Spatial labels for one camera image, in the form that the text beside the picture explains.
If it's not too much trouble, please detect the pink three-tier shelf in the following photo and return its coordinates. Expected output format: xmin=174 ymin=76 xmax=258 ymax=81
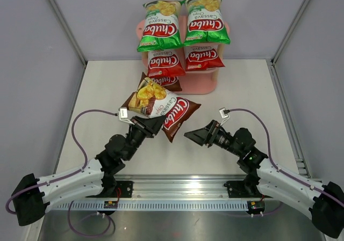
xmin=136 ymin=16 xmax=230 ymax=94

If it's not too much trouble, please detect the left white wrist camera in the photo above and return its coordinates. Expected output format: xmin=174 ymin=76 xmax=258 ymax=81
xmin=118 ymin=107 xmax=134 ymax=125

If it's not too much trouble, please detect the white slotted cable duct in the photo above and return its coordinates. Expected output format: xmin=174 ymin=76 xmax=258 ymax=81
xmin=56 ymin=199 xmax=248 ymax=211

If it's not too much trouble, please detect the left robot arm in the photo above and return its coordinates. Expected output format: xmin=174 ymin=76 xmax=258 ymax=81
xmin=11 ymin=116 xmax=165 ymax=227

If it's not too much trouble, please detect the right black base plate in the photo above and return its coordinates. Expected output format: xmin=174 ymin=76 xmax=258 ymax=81
xmin=223 ymin=180 xmax=262 ymax=198

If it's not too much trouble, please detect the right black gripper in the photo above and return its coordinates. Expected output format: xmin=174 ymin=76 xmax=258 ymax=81
xmin=185 ymin=120 xmax=242 ymax=157

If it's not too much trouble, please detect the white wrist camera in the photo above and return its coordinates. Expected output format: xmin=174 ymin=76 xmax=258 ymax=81
xmin=118 ymin=107 xmax=134 ymax=125
xmin=219 ymin=107 xmax=230 ymax=126

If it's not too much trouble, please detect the purple cable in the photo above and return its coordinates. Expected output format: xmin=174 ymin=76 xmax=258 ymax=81
xmin=228 ymin=108 xmax=344 ymax=208
xmin=5 ymin=108 xmax=120 ymax=237

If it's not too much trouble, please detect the aluminium mounting rail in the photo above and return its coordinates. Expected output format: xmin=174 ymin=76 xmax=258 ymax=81
xmin=114 ymin=174 xmax=245 ymax=200

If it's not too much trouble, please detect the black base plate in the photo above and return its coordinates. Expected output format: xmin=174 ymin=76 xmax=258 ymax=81
xmin=104 ymin=180 xmax=134 ymax=199
xmin=223 ymin=180 xmax=262 ymax=198

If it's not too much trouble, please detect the red Chuba chips bag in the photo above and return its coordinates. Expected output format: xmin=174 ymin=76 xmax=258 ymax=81
xmin=184 ymin=45 xmax=225 ymax=71
xmin=147 ymin=49 xmax=185 ymax=77

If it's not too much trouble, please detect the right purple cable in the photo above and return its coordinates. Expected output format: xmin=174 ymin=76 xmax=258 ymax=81
xmin=228 ymin=108 xmax=344 ymax=208

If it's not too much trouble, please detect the brown Chuba chips bag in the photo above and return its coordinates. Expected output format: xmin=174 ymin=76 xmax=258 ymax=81
xmin=123 ymin=74 xmax=201 ymax=142
xmin=151 ymin=77 xmax=182 ymax=92

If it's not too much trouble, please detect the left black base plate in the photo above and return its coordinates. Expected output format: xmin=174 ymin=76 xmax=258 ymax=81
xmin=104 ymin=180 xmax=134 ymax=199

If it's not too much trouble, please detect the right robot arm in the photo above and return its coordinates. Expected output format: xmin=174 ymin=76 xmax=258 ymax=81
xmin=184 ymin=120 xmax=343 ymax=238

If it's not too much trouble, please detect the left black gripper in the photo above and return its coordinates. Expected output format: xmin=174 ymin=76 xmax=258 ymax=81
xmin=124 ymin=115 xmax=166 ymax=161

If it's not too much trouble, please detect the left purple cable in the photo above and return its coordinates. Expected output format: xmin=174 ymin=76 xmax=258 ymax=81
xmin=5 ymin=108 xmax=120 ymax=237

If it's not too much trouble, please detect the green Chuba chips bag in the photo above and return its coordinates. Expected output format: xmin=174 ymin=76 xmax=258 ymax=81
xmin=137 ymin=0 xmax=183 ymax=52
xmin=184 ymin=0 xmax=231 ymax=46

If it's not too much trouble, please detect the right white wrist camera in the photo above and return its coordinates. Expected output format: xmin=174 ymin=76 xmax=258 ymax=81
xmin=219 ymin=107 xmax=230 ymax=126

